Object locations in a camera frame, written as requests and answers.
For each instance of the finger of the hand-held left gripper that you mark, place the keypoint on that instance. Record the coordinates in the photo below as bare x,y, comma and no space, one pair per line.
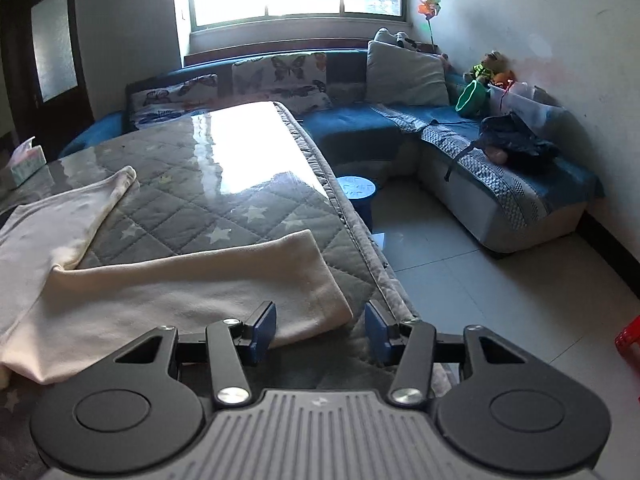
376,332
265,332

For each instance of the cream knit garment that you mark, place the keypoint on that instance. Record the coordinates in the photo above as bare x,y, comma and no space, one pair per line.
150,300

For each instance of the dark blue clothes pile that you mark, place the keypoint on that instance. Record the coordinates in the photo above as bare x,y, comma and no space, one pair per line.
520,140

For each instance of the blue plastic stool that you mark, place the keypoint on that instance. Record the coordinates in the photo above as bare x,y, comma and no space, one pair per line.
356,190

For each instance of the grey quilted star table cover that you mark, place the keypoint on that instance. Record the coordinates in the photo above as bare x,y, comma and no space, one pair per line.
200,200

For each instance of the blue corner sofa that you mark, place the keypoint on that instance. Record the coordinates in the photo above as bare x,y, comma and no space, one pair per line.
360,125

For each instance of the green plastic bucket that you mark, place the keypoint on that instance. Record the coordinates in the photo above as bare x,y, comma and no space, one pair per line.
470,100

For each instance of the wide butterfly print cushion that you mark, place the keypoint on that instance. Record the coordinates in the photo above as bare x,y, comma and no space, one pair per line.
175,97

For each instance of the red plastic stool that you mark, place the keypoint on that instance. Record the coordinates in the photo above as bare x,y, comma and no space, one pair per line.
629,337

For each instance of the square butterfly print cushion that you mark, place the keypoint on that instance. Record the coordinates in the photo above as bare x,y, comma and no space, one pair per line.
285,80

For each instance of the grey pillow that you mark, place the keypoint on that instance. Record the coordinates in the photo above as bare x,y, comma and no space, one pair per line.
405,75

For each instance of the green brown plush toy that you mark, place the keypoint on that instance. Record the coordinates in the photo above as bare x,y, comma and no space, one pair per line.
485,70

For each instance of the white tissue box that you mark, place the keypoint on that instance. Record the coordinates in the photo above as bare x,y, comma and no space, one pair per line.
25,165

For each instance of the colourful pinwheel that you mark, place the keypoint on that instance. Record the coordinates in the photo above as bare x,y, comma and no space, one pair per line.
430,7

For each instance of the dark wooden glass-panel door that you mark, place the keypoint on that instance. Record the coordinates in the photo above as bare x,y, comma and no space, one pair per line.
55,50

